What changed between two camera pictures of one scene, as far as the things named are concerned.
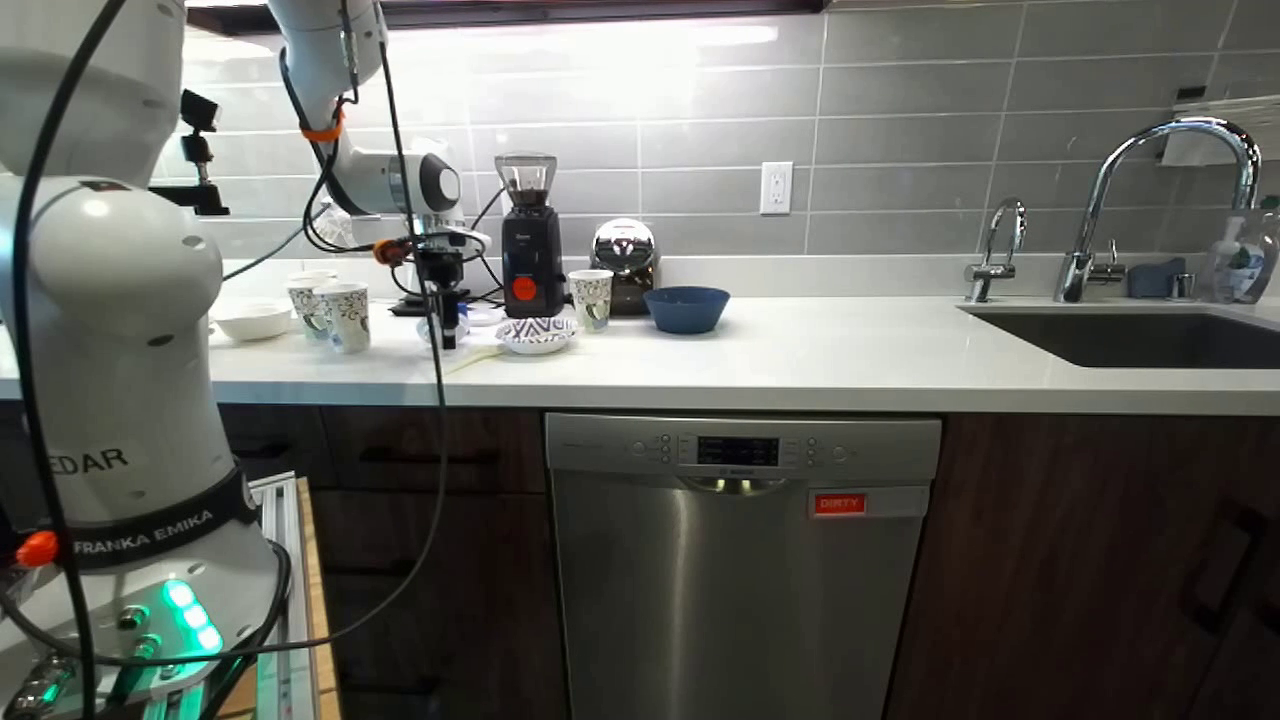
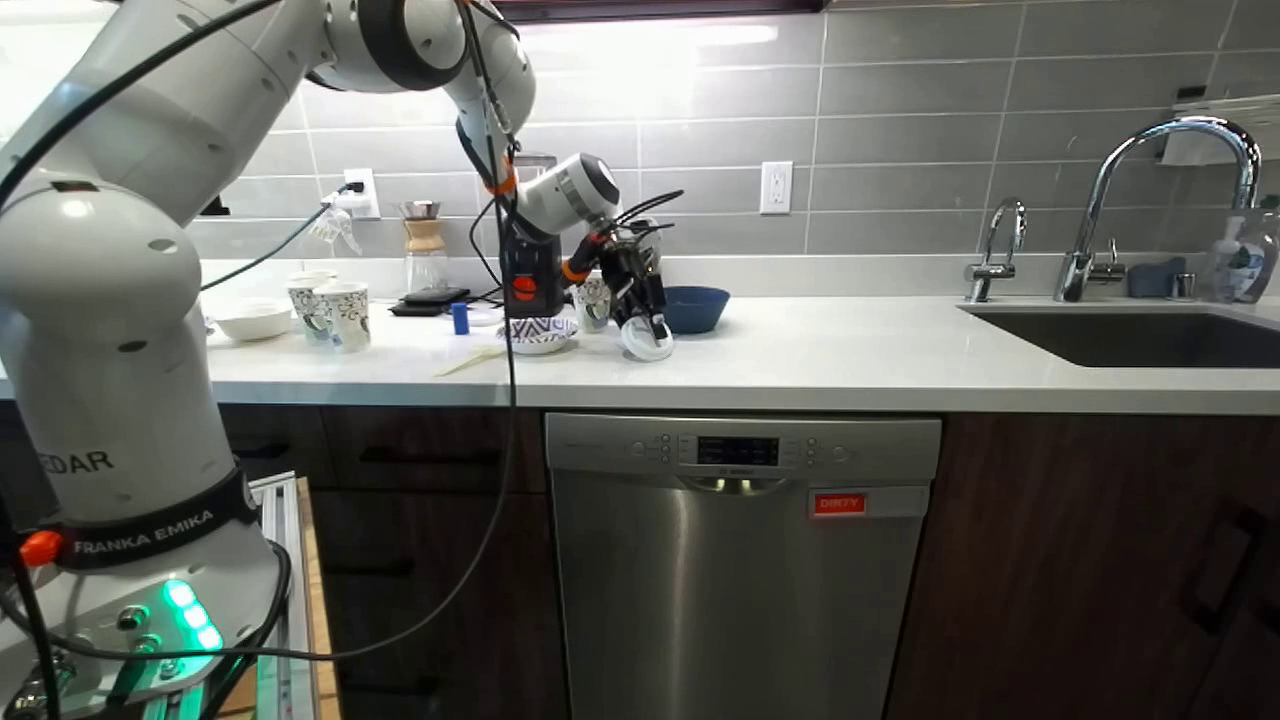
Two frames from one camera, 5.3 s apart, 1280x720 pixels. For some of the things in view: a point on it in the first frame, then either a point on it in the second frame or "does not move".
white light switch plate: x=778 y=180 does not move
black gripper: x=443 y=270 to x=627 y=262
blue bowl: x=688 y=311 does not move
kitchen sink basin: x=1144 y=339 does not move
